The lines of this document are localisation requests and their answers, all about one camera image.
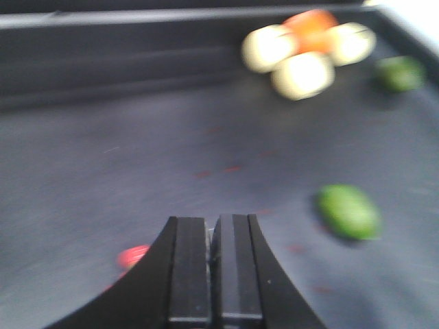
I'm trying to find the red cherry tomato bunch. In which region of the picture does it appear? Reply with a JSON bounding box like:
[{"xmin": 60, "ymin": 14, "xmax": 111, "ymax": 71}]
[{"xmin": 116, "ymin": 244, "xmax": 151, "ymax": 282}]

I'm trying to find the pale apple front left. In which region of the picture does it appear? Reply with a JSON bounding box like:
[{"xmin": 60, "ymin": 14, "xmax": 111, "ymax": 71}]
[{"xmin": 241, "ymin": 25, "xmax": 298, "ymax": 73}]

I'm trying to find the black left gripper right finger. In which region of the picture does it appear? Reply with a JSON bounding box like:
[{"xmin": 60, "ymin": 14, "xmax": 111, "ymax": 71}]
[{"xmin": 211, "ymin": 214, "xmax": 325, "ymax": 328}]

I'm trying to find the orange fruit front tray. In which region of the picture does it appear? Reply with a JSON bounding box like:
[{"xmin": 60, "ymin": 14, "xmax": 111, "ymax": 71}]
[{"xmin": 282, "ymin": 9, "xmax": 339, "ymax": 53}]

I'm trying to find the green avocado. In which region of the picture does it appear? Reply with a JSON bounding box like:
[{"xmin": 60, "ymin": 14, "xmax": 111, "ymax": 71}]
[
  {"xmin": 316, "ymin": 184, "xmax": 382, "ymax": 240},
  {"xmin": 375, "ymin": 56, "xmax": 427, "ymax": 93}
]

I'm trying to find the pale apple front right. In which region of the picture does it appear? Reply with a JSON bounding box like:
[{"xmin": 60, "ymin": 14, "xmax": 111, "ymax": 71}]
[{"xmin": 325, "ymin": 22, "xmax": 377, "ymax": 66}]

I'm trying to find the pale apple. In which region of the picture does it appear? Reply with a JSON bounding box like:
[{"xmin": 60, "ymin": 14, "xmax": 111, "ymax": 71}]
[
  {"xmin": 241, "ymin": 25, "xmax": 298, "ymax": 73},
  {"xmin": 325, "ymin": 22, "xmax": 377, "ymax": 66},
  {"xmin": 270, "ymin": 51, "xmax": 335, "ymax": 101}
]

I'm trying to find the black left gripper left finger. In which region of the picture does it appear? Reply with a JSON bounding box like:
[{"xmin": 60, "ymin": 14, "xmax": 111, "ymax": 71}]
[{"xmin": 50, "ymin": 217, "xmax": 211, "ymax": 328}]

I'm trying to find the pale apple front lower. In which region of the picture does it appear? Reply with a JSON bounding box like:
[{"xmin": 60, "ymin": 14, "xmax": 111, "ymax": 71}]
[{"xmin": 270, "ymin": 51, "xmax": 335, "ymax": 101}]

